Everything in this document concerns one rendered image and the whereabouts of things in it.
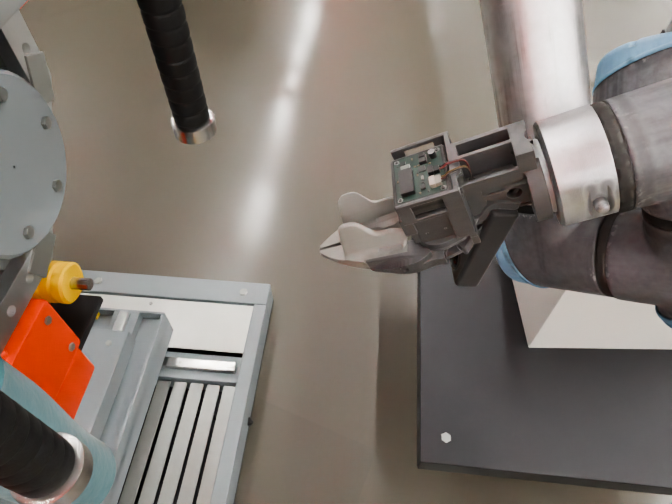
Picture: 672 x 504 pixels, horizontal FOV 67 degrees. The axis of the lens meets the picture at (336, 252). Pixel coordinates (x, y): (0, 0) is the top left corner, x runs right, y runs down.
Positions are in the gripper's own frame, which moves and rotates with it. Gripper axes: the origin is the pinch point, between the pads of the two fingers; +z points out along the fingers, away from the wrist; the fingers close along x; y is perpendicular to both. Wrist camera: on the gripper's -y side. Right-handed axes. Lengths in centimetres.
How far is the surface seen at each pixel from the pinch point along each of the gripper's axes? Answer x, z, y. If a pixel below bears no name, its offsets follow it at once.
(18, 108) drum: 1.9, 11.9, 26.0
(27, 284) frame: -2.0, 36.5, 7.1
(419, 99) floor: -122, 3, -75
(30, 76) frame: -19.3, 28.2, 21.1
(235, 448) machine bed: 1, 44, -47
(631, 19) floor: -178, -82, -115
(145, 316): -24, 60, -31
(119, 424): -1, 60, -32
